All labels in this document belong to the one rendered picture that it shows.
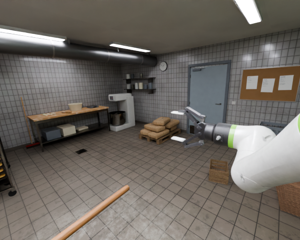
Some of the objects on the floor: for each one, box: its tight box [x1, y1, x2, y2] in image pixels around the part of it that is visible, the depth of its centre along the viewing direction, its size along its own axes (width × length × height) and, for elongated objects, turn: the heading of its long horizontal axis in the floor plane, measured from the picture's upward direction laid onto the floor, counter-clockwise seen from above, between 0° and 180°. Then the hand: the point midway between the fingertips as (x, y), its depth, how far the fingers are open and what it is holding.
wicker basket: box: [276, 184, 300, 220], centre depth 203 cm, size 49×56×28 cm
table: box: [27, 105, 110, 152], centre depth 483 cm, size 220×80×90 cm, turn 147°
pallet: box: [139, 128, 181, 145], centre depth 476 cm, size 120×80×14 cm, turn 147°
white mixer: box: [108, 93, 135, 132], centre depth 566 cm, size 100×66×132 cm, turn 147°
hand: (174, 125), depth 75 cm, fingers open, 13 cm apart
